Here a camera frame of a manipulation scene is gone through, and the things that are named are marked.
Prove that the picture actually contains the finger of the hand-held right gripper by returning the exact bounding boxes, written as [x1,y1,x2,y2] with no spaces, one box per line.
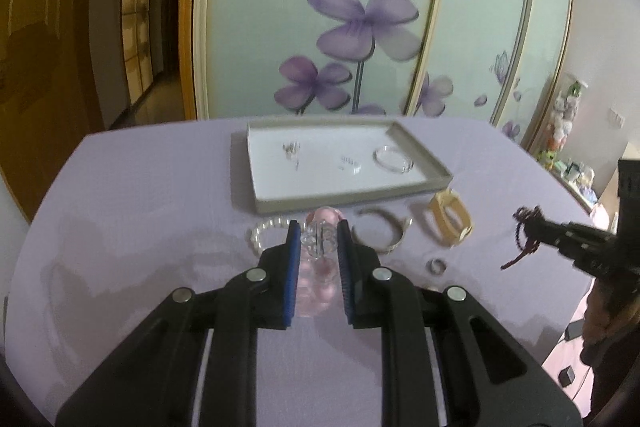
[542,232,608,279]
[529,206,619,242]

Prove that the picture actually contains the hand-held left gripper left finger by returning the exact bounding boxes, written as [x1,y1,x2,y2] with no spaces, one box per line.
[55,219,307,427]

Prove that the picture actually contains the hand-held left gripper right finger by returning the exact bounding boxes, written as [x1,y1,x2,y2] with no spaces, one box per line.
[336,219,584,427]

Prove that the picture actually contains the pink crystal bead bracelet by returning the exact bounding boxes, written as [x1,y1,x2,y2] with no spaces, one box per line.
[299,206,347,319]

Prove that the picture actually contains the white pearl bracelet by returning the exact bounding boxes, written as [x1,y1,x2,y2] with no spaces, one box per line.
[245,217,297,258]

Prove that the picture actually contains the dark red bead bracelet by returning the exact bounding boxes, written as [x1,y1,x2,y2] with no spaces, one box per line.
[501,206,545,270]

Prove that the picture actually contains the silver cuff bracelet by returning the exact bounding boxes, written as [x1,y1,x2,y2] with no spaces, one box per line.
[351,208,414,256]

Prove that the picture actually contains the grey cardboard tray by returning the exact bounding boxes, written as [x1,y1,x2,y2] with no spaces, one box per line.
[230,121,454,214]

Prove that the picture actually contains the cream watch band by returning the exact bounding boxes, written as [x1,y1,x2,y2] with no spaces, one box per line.
[428,188,474,249]

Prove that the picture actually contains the person's right hand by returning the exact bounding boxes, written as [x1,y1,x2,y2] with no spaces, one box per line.
[580,277,623,365]

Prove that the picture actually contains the pastel small boxes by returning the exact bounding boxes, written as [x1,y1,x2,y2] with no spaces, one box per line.
[562,159,601,208]

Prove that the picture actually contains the plush toy pile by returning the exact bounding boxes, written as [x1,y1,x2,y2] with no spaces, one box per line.
[537,79,587,164]

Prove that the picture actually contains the small silver earrings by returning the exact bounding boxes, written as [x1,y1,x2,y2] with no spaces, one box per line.
[281,141,303,170]

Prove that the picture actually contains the thin silver bangle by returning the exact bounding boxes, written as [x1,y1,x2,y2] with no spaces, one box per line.
[373,146,415,172]

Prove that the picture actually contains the purple tablecloth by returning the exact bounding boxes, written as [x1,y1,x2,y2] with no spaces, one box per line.
[0,116,617,427]

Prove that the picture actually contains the flower print wardrobe door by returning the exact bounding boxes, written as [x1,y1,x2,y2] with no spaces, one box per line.
[492,0,575,148]
[405,0,537,124]
[192,0,447,120]

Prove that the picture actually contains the glass lattice door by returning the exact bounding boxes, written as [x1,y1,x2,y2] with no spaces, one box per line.
[120,0,155,108]

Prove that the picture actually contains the wooden door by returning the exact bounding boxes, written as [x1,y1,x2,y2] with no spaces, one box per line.
[0,0,101,224]

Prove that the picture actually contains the wooden door frame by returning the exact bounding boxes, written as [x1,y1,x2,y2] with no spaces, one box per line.
[177,0,207,122]

